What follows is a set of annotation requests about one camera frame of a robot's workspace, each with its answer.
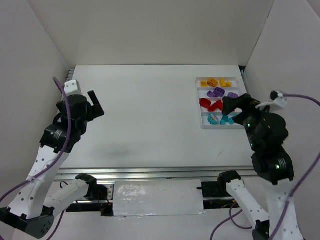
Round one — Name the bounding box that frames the white foam board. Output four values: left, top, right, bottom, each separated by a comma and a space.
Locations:
113, 180, 205, 217

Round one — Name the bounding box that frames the yellow curved lego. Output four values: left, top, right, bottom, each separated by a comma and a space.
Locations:
219, 78, 227, 88

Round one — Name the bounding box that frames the yellow oval lego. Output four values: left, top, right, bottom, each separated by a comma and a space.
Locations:
206, 78, 219, 88

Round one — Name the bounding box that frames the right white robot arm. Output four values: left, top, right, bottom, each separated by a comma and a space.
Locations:
218, 91, 303, 240

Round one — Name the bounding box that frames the teal oval lego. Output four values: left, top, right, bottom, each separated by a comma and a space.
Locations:
207, 113, 219, 126

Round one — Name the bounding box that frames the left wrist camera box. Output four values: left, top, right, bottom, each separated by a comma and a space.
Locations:
64, 79, 83, 97

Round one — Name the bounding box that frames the purple flower lego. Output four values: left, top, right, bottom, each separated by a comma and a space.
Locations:
213, 87, 226, 98

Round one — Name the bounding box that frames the red arch lego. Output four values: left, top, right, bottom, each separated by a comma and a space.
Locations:
207, 100, 223, 112

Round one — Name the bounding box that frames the white compartment tray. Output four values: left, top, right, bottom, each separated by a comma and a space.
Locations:
195, 76, 247, 130

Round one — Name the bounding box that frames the purple fan lego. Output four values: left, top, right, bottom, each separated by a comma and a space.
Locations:
207, 91, 219, 98

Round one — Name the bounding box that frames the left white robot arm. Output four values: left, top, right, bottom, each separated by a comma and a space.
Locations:
0, 90, 108, 239

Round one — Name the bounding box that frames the purple curved lego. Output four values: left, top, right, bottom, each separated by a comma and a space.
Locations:
227, 92, 239, 99

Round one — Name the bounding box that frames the teal square lego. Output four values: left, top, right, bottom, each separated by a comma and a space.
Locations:
220, 115, 229, 125

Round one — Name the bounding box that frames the small teal lego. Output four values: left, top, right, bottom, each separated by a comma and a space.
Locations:
228, 117, 235, 125

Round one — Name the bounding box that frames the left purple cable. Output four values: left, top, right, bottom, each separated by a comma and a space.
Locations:
0, 77, 72, 240

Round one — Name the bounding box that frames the aluminium frame rail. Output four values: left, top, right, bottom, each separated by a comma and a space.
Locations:
54, 166, 257, 182

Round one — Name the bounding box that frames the small yellow lego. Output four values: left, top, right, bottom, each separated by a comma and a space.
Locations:
225, 81, 232, 88

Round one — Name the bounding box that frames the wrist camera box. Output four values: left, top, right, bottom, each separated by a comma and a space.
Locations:
64, 79, 83, 97
255, 91, 288, 112

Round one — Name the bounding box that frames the red flower lego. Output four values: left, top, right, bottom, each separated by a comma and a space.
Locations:
199, 98, 212, 109

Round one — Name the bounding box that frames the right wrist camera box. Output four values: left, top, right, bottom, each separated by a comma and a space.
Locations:
255, 91, 288, 112

